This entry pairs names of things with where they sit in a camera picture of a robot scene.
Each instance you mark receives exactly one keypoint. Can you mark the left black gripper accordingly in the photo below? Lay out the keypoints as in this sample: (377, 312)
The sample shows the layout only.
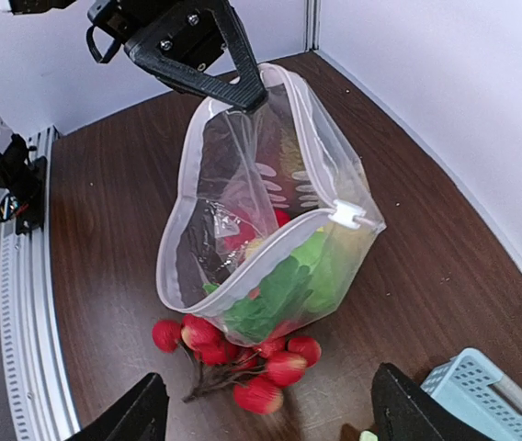
(195, 47)

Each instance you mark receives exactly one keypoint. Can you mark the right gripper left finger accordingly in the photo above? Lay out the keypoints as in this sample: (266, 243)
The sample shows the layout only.
(140, 414)

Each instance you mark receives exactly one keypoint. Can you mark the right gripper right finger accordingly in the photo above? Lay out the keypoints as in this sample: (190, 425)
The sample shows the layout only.
(403, 411)

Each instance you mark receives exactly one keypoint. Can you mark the orange toy carrot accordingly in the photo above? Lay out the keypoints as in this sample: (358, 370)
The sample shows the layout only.
(296, 291)

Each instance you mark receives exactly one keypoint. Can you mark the clear polka dot zip bag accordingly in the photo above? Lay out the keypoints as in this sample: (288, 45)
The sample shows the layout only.
(290, 155)

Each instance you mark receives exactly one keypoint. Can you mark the red toy bell pepper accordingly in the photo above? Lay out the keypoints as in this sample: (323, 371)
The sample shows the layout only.
(246, 232)

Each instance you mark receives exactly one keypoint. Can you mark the green toy apple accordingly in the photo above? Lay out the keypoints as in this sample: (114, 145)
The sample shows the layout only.
(343, 254)

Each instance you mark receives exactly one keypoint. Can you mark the blue plastic basket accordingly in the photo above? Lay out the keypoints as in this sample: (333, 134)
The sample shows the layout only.
(476, 391)

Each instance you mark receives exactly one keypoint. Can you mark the aluminium front rail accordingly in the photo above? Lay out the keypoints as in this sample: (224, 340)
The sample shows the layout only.
(38, 392)

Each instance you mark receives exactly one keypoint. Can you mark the right aluminium frame post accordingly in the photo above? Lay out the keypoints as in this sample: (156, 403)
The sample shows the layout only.
(312, 25)

